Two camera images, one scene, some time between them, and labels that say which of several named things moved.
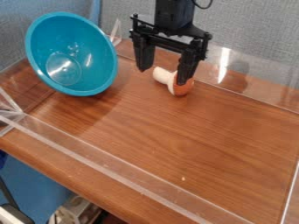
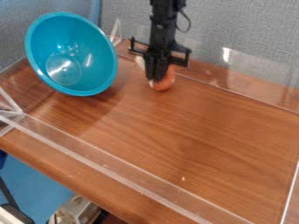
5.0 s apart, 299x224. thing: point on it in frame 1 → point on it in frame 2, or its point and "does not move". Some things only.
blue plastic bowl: [72, 52] does not move
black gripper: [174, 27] → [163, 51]
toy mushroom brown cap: [182, 89] → [166, 83]
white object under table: [76, 211] does not move
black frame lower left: [12, 206] does not move
